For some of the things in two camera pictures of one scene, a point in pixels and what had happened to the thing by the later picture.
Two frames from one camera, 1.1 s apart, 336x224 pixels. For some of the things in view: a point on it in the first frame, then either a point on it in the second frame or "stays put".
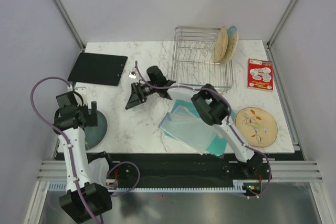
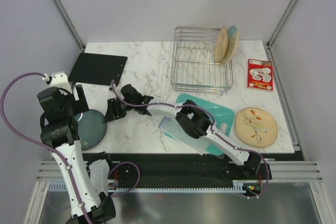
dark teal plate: (94, 135) stays put
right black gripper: (137, 96) to (113, 112)
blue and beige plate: (232, 44) stays put
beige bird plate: (221, 45) stays put
